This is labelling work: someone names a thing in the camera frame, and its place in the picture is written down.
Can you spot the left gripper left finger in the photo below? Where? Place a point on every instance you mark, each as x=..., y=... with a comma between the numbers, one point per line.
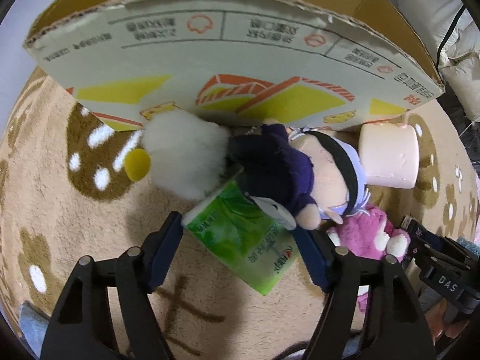
x=161, y=247

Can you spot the pink strawberry bear plush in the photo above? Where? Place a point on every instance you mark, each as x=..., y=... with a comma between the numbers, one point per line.
x=370, y=234

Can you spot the printed cardboard box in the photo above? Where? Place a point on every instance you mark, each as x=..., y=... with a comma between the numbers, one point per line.
x=335, y=64

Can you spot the blindfolded white-haired plush doll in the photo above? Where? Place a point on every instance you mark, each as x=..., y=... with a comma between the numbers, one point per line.
x=300, y=177

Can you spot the white fluffy duck plush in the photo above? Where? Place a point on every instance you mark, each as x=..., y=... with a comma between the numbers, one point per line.
x=181, y=153

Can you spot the beige patterned carpet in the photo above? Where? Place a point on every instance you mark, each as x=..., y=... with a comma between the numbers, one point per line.
x=64, y=194

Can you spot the green tissue pack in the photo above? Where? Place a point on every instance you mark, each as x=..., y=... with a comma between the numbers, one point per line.
x=244, y=238

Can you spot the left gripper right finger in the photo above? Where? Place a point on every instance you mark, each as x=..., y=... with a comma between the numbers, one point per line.
x=313, y=258

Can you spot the pink swirl roll plush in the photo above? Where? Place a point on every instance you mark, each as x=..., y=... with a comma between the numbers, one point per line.
x=389, y=154

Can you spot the white garment cover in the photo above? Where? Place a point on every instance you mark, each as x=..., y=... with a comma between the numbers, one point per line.
x=452, y=38

